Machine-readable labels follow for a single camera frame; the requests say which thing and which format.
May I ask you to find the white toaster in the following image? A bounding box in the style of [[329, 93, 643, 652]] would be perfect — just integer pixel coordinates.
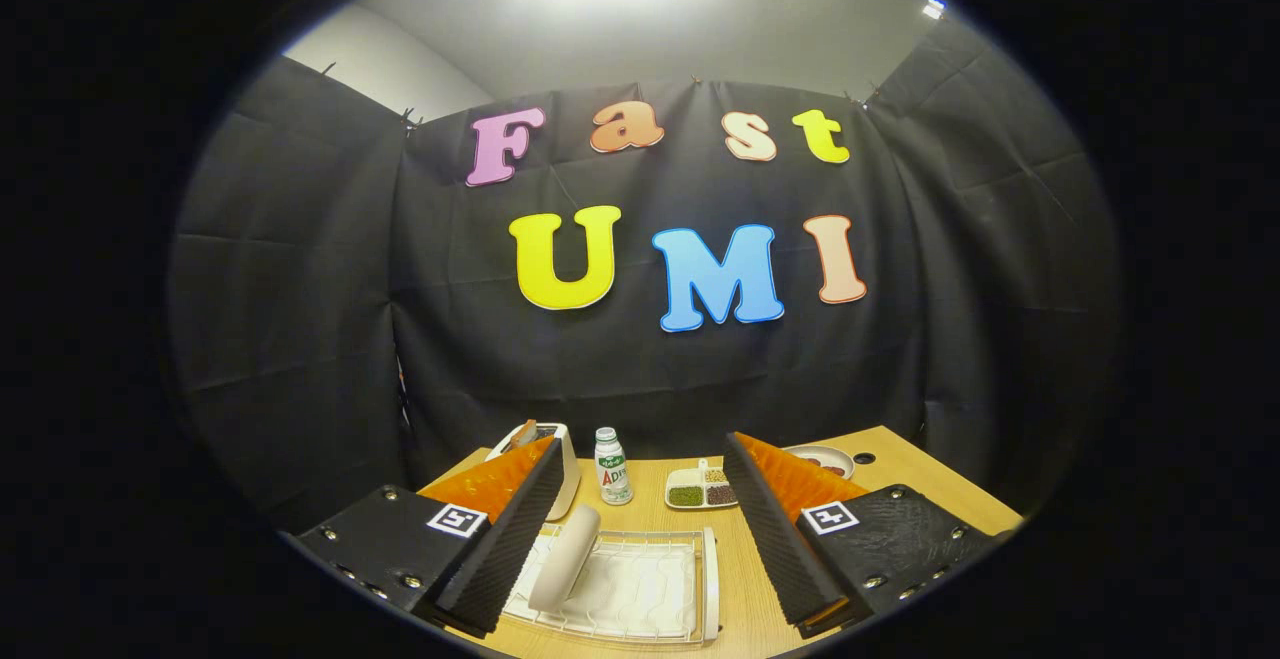
[[485, 422, 582, 523]]

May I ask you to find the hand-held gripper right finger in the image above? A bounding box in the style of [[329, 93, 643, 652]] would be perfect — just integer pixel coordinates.
[[722, 432, 1002, 640]]

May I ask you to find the white wire dish rack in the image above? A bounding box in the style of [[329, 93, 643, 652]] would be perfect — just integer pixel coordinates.
[[500, 524, 721, 648]]

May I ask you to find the black backdrop cloth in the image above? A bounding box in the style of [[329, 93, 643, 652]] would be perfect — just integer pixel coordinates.
[[168, 14, 1121, 540]]

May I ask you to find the white bottle green label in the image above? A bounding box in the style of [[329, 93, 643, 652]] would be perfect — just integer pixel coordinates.
[[594, 427, 634, 507]]

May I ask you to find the white divided dish with beans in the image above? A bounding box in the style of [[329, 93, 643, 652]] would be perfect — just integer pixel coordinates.
[[665, 459, 741, 511]]

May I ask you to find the plain beige plate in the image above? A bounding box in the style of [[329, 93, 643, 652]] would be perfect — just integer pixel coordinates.
[[527, 504, 602, 613]]

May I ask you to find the beige plate with meat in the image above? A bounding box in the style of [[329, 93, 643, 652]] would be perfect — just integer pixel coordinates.
[[783, 444, 857, 481]]

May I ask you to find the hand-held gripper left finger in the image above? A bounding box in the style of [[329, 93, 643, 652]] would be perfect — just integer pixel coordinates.
[[278, 434, 565, 640]]

